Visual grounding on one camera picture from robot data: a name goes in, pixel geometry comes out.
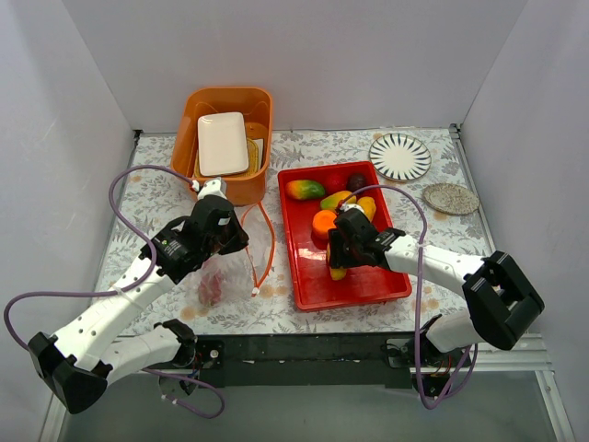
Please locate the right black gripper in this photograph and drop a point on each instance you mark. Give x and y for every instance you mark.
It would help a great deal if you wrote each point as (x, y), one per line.
(340, 257)

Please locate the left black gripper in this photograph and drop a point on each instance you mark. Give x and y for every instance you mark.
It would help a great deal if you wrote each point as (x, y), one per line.
(233, 237)

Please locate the clear zip top bag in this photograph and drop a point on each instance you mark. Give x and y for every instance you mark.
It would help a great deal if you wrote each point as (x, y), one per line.
(245, 271)

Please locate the purple grape bunch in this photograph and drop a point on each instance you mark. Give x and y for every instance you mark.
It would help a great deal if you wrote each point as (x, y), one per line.
(209, 290)

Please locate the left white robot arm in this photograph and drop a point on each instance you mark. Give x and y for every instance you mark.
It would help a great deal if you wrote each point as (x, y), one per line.
(80, 360)

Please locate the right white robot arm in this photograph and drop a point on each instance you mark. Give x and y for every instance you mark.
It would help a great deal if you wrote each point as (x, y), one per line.
(501, 302)

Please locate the orange tangerine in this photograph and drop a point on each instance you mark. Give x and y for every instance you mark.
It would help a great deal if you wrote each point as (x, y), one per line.
(322, 223)

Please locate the yellow lemon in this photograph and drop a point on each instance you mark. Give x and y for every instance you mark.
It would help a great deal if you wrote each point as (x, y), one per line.
(368, 206)

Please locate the green yellow mango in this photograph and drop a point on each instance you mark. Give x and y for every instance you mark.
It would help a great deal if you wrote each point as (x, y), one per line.
(333, 201)

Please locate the dark purple passion fruit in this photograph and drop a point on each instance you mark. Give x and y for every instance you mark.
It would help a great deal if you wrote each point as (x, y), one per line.
(355, 182)

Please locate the red apple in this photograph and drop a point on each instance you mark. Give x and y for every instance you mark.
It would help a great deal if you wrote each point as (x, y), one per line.
(335, 182)

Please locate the red plastic tray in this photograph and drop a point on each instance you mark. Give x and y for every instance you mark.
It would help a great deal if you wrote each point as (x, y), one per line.
(314, 289)

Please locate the red green mango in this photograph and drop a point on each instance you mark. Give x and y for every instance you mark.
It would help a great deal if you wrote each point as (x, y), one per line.
(302, 190)

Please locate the floral table mat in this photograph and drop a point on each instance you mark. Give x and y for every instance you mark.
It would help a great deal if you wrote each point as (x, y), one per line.
(152, 198)

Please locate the white rectangular plate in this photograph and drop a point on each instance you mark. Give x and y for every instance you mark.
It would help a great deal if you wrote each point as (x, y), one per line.
(222, 143)

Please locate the yellow woven basket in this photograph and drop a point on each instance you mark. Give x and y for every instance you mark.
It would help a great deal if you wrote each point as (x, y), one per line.
(253, 163)

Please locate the striped round plate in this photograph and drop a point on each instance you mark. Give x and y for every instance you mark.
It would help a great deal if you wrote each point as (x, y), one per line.
(400, 157)

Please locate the orange plastic bin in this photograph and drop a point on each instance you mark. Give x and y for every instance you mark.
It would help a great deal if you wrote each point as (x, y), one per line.
(256, 106)

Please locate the speckled small round plate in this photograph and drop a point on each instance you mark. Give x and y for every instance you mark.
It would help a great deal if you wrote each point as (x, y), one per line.
(451, 199)

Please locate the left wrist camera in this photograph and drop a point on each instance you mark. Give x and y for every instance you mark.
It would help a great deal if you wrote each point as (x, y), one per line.
(213, 187)

